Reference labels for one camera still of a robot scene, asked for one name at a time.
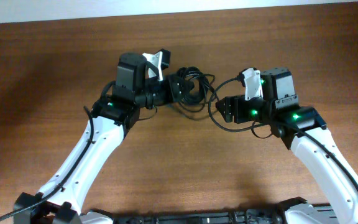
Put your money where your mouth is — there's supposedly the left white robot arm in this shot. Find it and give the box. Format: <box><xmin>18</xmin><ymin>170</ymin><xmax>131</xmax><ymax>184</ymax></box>
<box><xmin>13</xmin><ymin>49</ymin><xmax>194</xmax><ymax>223</ymax></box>

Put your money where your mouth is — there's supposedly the black cable bundle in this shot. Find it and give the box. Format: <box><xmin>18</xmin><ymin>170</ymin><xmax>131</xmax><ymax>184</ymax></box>
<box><xmin>172</xmin><ymin>65</ymin><xmax>217</xmax><ymax>113</ymax></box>

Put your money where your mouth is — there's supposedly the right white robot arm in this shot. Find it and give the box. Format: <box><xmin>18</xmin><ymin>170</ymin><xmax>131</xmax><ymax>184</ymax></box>
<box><xmin>214</xmin><ymin>67</ymin><xmax>358</xmax><ymax>223</ymax></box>

